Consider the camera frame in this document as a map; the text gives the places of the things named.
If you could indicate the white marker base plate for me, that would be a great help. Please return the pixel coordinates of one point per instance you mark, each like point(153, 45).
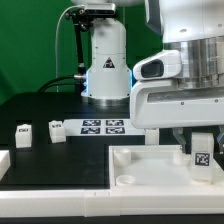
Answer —
point(100, 127)

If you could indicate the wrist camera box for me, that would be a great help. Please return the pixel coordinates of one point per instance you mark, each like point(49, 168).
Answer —
point(163, 65)

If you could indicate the white U-shaped fence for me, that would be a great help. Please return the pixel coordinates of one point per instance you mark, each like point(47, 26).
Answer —
point(104, 202)

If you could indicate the black camera stand pole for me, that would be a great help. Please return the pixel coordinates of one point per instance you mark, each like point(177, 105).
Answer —
point(81, 23)

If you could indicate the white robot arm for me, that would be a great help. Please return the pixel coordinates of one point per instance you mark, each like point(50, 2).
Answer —
point(183, 84)

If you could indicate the black camera on mount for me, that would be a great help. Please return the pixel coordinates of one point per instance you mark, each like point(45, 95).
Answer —
point(100, 9)

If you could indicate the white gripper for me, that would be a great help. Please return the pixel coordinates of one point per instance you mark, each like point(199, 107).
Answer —
point(159, 104)

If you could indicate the white square table top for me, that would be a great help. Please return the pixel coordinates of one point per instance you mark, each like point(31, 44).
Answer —
point(156, 168)

